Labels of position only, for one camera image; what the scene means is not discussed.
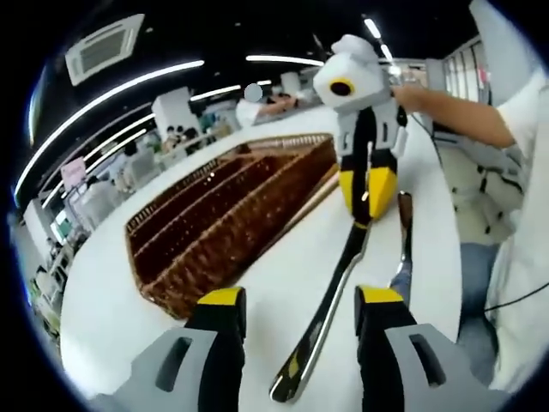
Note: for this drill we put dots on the ceiling light strip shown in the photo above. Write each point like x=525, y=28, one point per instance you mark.
x=283, y=59
x=180, y=68

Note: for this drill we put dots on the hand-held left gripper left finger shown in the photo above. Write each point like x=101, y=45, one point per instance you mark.
x=223, y=343

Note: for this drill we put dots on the ceiling air conditioner unit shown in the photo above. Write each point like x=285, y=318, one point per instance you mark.
x=103, y=49

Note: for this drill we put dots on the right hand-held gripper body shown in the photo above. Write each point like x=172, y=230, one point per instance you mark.
x=364, y=77

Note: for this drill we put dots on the brown wicker storage basket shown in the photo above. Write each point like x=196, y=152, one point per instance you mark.
x=206, y=240

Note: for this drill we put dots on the pink hanging sign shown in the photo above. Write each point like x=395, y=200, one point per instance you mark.
x=74, y=171

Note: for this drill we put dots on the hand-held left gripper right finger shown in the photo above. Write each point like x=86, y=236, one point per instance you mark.
x=377, y=343

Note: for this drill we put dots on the steel knife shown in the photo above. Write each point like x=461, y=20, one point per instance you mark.
x=405, y=223

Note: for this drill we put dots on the person's blue jeans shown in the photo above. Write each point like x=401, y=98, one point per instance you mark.
x=478, y=292

